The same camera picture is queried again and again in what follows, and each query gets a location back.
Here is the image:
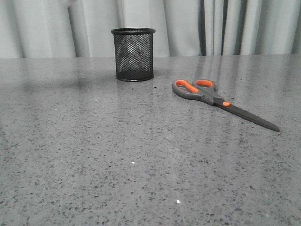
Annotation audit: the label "black mesh pen holder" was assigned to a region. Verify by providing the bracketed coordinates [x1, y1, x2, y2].
[111, 28, 156, 82]

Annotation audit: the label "grey curtain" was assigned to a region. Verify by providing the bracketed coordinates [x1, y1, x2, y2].
[0, 0, 301, 58]

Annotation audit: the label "grey orange scissors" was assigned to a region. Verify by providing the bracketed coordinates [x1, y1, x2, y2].
[172, 80, 280, 132]

